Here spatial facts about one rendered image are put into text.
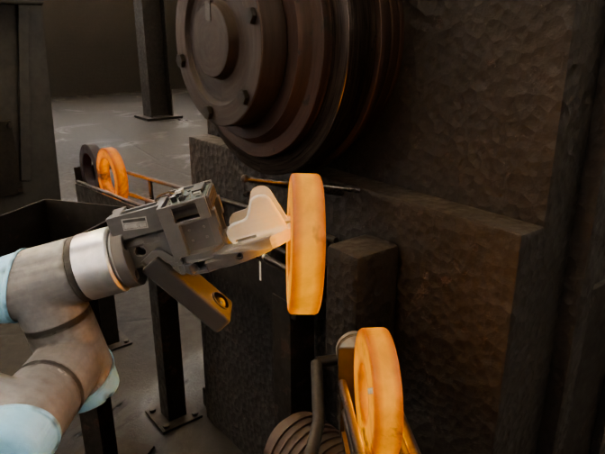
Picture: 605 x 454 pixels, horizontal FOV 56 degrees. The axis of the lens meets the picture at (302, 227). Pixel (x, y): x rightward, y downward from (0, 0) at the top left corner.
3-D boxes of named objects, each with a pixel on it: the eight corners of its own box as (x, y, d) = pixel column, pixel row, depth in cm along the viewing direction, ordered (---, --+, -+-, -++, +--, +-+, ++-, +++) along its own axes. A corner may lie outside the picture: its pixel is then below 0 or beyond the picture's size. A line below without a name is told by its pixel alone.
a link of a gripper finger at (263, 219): (302, 186, 58) (216, 209, 59) (317, 238, 60) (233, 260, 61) (301, 178, 61) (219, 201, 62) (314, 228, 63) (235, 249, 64)
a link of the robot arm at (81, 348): (33, 444, 61) (-9, 356, 58) (73, 385, 72) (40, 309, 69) (103, 428, 61) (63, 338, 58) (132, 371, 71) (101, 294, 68)
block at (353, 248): (365, 349, 108) (370, 230, 100) (397, 367, 102) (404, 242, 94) (322, 368, 101) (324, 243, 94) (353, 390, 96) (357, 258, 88)
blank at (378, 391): (383, 453, 76) (357, 454, 76) (374, 335, 81) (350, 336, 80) (410, 464, 61) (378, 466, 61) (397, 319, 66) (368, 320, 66)
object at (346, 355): (388, 415, 81) (391, 345, 79) (389, 418, 81) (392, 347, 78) (337, 417, 81) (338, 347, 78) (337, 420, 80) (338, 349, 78)
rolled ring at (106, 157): (112, 217, 184) (121, 215, 186) (122, 185, 170) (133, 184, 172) (93, 170, 190) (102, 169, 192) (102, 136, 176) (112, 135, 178)
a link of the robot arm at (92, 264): (89, 312, 61) (110, 280, 69) (130, 301, 61) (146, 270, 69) (61, 249, 59) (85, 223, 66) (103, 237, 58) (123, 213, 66)
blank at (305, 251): (315, 166, 70) (287, 165, 69) (329, 186, 55) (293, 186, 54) (311, 286, 73) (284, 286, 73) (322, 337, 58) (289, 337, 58)
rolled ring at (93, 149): (93, 144, 185) (103, 143, 187) (76, 143, 200) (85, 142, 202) (102, 200, 190) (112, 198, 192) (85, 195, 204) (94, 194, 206)
